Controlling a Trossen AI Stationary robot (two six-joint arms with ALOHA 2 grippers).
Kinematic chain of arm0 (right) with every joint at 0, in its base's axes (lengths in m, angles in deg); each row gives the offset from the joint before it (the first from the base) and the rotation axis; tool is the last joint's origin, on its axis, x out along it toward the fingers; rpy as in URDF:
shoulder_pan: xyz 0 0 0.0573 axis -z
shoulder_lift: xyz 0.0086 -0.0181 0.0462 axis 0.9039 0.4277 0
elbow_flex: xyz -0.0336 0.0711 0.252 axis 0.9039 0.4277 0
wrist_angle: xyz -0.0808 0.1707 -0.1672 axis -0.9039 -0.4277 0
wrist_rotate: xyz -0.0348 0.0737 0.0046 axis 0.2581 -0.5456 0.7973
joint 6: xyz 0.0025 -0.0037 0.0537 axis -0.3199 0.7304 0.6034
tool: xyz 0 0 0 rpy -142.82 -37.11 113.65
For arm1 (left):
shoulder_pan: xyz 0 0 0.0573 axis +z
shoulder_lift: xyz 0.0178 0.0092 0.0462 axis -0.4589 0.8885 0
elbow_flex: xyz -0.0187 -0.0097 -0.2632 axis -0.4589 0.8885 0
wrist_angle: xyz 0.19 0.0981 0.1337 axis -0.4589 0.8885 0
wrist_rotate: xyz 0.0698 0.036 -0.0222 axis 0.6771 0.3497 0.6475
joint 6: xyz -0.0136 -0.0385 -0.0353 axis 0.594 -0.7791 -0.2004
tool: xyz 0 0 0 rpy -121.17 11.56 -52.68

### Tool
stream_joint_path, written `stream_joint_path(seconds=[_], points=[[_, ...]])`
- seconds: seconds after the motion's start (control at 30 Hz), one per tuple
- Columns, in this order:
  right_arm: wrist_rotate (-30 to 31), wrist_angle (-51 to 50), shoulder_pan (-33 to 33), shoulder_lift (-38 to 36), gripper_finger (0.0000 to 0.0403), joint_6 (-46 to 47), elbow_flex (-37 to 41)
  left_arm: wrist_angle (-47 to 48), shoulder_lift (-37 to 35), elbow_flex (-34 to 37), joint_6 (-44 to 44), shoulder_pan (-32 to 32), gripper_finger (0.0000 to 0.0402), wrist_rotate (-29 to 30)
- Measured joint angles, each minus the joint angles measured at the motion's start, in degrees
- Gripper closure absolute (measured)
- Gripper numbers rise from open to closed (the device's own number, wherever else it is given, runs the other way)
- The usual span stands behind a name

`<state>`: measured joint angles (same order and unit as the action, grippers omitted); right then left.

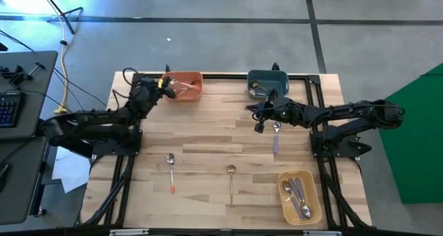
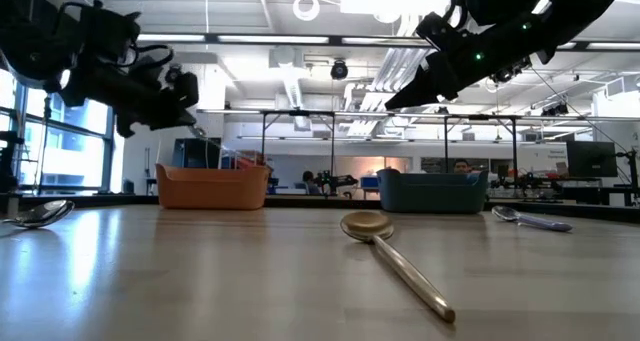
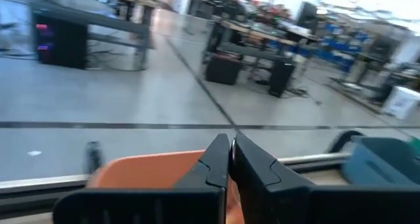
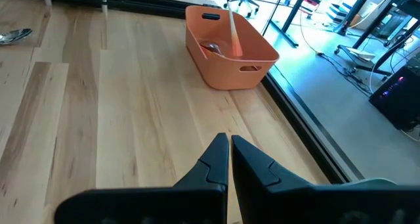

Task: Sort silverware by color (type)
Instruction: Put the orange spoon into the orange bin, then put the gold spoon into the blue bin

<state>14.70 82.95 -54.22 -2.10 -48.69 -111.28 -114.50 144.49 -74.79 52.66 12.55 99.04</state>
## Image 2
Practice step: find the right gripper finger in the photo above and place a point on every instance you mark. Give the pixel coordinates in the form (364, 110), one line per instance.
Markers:
(415, 93)

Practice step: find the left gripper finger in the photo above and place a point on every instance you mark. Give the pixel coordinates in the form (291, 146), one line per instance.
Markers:
(184, 116)
(165, 124)

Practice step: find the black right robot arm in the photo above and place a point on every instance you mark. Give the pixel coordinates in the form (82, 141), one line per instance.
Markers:
(550, 6)

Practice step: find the black background robot arm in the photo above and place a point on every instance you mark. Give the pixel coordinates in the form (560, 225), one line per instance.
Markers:
(337, 181)
(520, 183)

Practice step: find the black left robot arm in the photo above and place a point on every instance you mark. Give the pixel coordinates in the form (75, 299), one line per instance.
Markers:
(30, 46)

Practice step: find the dark blue cabinet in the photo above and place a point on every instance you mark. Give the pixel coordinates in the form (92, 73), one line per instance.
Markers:
(195, 153)

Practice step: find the orange plastic bin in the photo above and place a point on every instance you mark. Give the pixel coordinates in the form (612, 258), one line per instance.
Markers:
(212, 188)

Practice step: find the black overhead crossbeam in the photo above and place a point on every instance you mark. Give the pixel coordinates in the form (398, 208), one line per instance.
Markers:
(350, 41)

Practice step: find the person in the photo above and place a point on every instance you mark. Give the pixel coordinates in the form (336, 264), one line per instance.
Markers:
(308, 180)
(461, 166)

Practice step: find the teal plastic bin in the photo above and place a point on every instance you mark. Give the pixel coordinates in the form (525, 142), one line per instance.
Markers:
(432, 191)

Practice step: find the black tripod pole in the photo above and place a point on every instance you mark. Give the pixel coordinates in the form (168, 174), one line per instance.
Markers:
(46, 131)

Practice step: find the gold spoon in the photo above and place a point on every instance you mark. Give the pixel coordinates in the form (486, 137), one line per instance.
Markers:
(367, 226)

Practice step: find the black equipment stand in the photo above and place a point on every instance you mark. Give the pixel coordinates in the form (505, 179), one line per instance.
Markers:
(7, 161)

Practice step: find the black monitor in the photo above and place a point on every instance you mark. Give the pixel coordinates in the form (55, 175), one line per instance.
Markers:
(591, 158)

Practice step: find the black monitor stand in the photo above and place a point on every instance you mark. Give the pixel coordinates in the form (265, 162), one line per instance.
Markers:
(632, 176)

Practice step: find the black background table frame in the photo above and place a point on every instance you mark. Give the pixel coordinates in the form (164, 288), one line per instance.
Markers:
(300, 113)
(480, 117)

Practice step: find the black overhead camera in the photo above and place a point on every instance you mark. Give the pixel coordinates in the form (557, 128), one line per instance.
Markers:
(339, 70)

